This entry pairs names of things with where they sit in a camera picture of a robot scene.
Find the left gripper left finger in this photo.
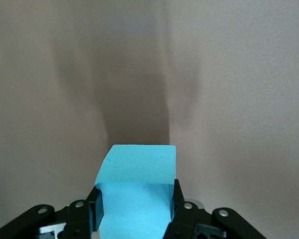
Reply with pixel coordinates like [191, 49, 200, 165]
[0, 186, 103, 239]

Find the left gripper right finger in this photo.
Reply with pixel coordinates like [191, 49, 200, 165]
[164, 179, 265, 239]

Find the cyan foam block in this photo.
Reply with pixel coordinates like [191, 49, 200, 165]
[94, 144, 177, 239]

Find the table cover mat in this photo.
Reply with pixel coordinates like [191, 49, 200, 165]
[0, 0, 299, 239]

